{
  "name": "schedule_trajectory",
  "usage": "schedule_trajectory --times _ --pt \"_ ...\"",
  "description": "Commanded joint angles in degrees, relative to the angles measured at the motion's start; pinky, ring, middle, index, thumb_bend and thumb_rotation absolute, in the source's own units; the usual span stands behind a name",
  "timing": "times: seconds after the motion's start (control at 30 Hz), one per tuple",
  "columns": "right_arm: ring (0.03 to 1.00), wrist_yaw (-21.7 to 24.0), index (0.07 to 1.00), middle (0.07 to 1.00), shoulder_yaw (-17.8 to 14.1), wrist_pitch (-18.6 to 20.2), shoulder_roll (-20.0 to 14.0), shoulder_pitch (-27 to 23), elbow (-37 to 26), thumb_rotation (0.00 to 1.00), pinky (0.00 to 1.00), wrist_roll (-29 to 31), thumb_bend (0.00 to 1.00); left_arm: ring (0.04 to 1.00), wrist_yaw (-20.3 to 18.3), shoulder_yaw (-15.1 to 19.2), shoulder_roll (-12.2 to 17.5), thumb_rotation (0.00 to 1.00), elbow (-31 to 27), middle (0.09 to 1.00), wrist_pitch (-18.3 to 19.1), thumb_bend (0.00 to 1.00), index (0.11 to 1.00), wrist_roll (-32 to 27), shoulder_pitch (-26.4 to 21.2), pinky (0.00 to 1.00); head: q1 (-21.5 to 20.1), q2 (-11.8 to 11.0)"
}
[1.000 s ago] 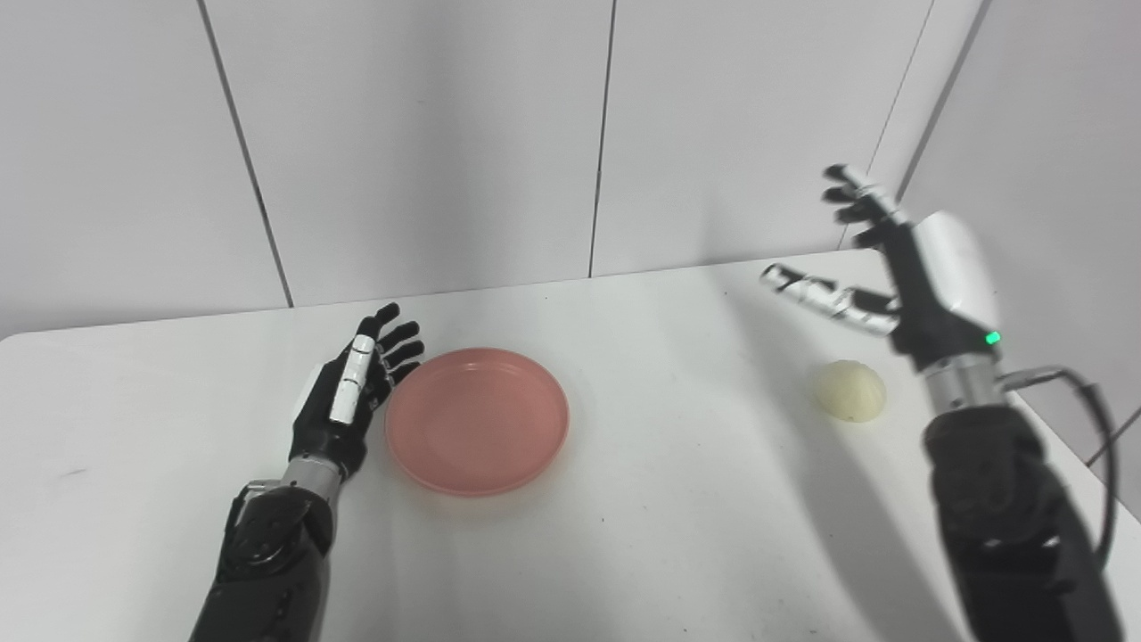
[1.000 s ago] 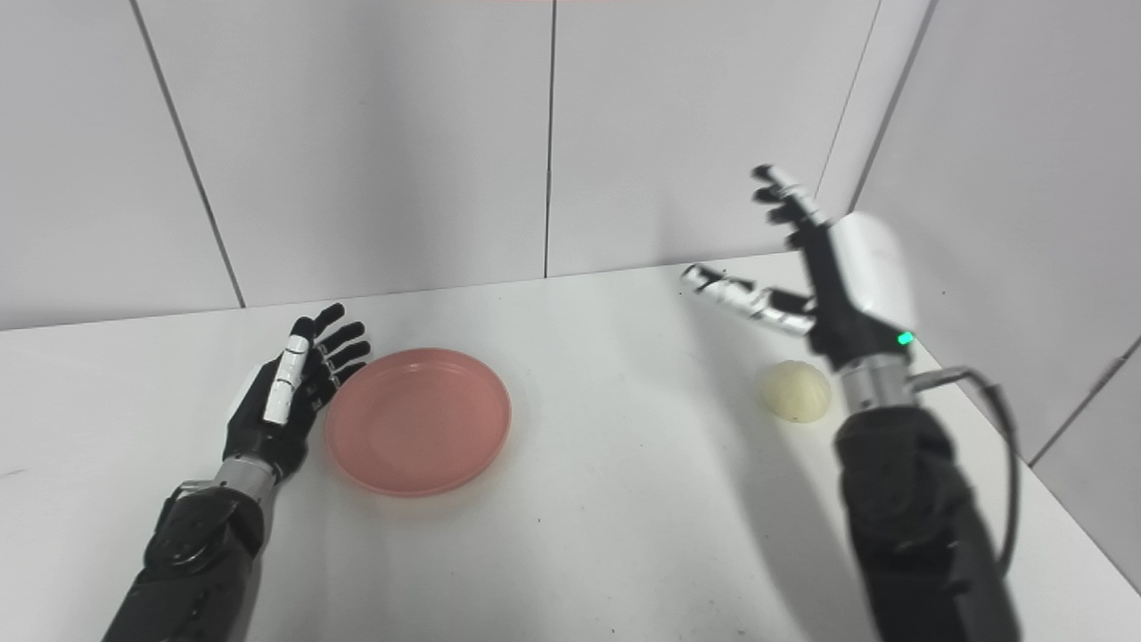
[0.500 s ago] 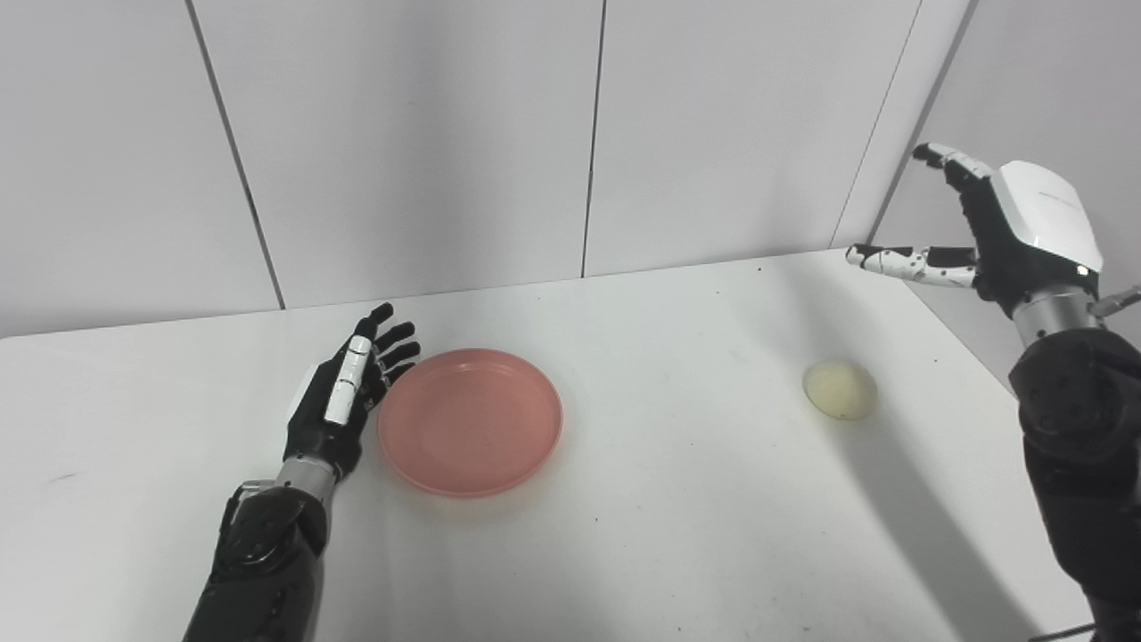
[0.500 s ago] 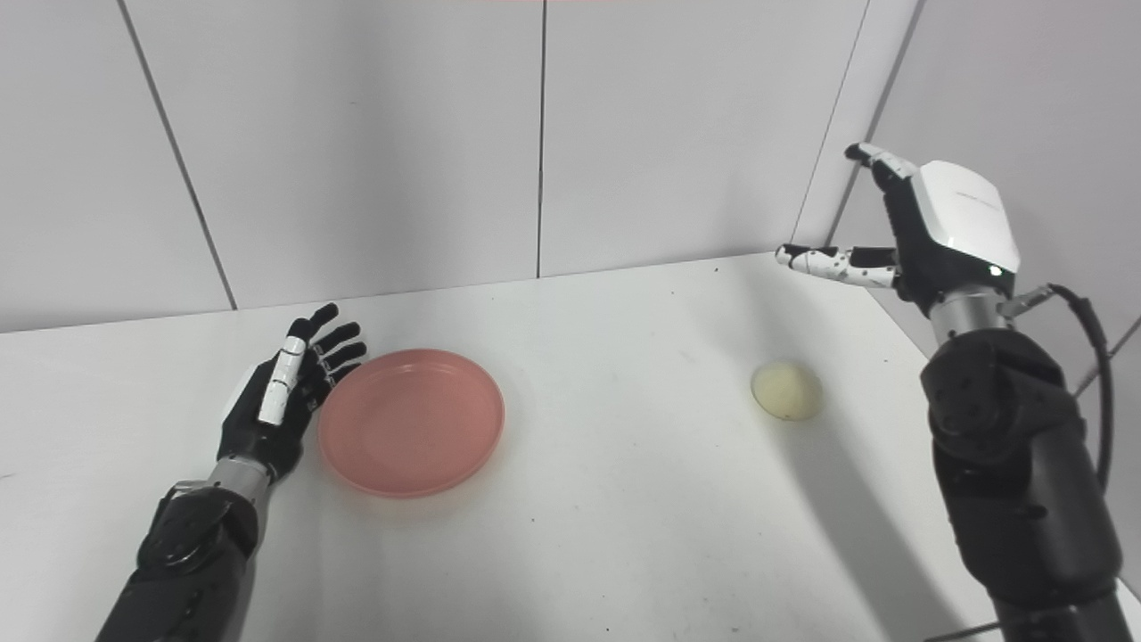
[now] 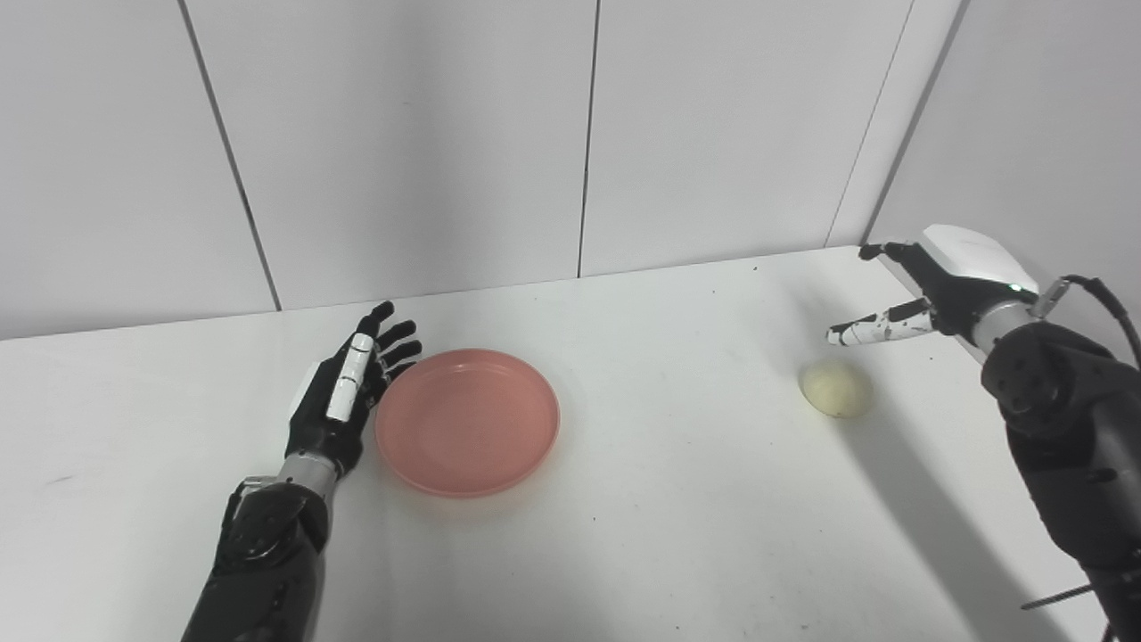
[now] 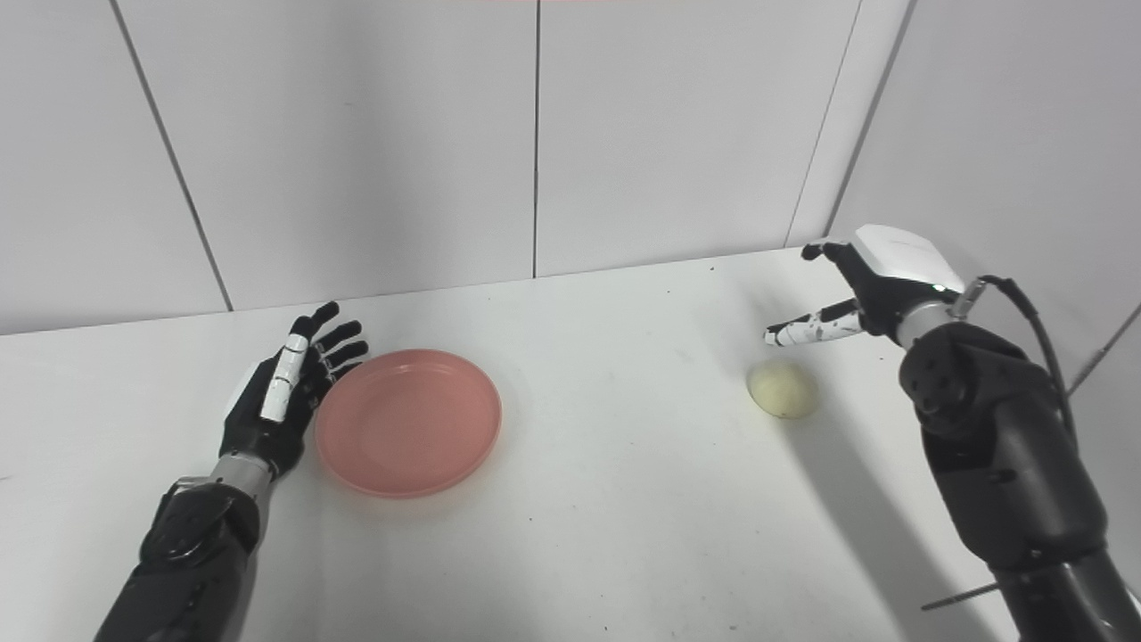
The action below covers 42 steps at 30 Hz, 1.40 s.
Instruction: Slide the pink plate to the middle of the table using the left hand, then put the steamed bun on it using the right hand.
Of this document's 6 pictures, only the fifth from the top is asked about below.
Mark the white steamed bun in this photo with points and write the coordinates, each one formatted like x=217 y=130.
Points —
x=836 y=390

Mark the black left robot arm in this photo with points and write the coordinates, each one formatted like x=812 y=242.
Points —
x=258 y=562

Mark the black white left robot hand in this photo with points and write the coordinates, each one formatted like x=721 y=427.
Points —
x=316 y=423

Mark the pink round plate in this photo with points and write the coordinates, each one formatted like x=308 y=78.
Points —
x=468 y=423

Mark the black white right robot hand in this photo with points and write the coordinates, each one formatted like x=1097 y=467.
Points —
x=967 y=281

